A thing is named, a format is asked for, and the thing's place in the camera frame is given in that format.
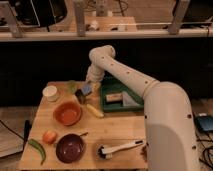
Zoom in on black appliance in background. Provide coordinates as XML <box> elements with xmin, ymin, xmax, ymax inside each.
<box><xmin>13</xmin><ymin>0</ymin><xmax>67</xmax><ymax>27</ymax></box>

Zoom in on yellow corn toy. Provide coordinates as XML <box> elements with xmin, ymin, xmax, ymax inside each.
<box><xmin>86</xmin><ymin>104</ymin><xmax>104</xmax><ymax>118</ymax></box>

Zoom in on wooden block in tray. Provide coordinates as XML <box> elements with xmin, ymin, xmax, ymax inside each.
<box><xmin>106</xmin><ymin>93</ymin><xmax>122</xmax><ymax>103</ymax></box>

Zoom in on green pepper toy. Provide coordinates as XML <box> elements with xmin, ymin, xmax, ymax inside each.
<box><xmin>28</xmin><ymin>139</ymin><xmax>46</xmax><ymax>164</ymax></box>

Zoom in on white cup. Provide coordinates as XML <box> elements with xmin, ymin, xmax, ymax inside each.
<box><xmin>42</xmin><ymin>85</ymin><xmax>59</xmax><ymax>102</ymax></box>

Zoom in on metal cup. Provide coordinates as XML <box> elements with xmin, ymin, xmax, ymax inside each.
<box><xmin>75</xmin><ymin>89</ymin><xmax>86</xmax><ymax>104</ymax></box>

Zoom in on orange bowl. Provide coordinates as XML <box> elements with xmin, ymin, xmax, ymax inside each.
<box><xmin>53</xmin><ymin>102</ymin><xmax>82</xmax><ymax>126</ymax></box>

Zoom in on black cables on floor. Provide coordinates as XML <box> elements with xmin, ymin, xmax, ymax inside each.
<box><xmin>191</xmin><ymin>109</ymin><xmax>213</xmax><ymax>171</ymax></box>

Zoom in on green plastic tray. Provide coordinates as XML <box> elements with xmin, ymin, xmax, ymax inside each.
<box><xmin>100</xmin><ymin>77</ymin><xmax>144</xmax><ymax>112</ymax></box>

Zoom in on grey cloth in tray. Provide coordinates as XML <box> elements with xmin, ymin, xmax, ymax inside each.
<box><xmin>122</xmin><ymin>91</ymin><xmax>138</xmax><ymax>107</ymax></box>

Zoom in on purple bowl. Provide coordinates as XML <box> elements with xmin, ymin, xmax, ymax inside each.
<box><xmin>56</xmin><ymin>134</ymin><xmax>85</xmax><ymax>163</ymax></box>

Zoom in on blue sponge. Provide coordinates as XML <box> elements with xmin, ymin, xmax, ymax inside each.
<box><xmin>81</xmin><ymin>84</ymin><xmax>92</xmax><ymax>96</ymax></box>

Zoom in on white dish brush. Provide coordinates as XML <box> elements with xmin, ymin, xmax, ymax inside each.
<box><xmin>98</xmin><ymin>140</ymin><xmax>144</xmax><ymax>159</ymax></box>

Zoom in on blue device on floor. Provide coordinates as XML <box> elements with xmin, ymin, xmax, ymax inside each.
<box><xmin>195</xmin><ymin>116</ymin><xmax>213</xmax><ymax>132</ymax></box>

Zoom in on green translucent cup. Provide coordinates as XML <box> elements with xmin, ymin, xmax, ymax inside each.
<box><xmin>67</xmin><ymin>80</ymin><xmax>78</xmax><ymax>94</ymax></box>

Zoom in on orange peach toy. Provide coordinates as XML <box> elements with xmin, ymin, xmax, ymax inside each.
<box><xmin>42</xmin><ymin>130</ymin><xmax>57</xmax><ymax>144</ymax></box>

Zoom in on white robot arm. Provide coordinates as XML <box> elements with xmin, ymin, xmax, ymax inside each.
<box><xmin>86</xmin><ymin>45</ymin><xmax>200</xmax><ymax>171</ymax></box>

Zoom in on brown grape bunch toy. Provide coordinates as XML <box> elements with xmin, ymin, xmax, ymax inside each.
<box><xmin>141</xmin><ymin>146</ymin><xmax>147</xmax><ymax>160</ymax></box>

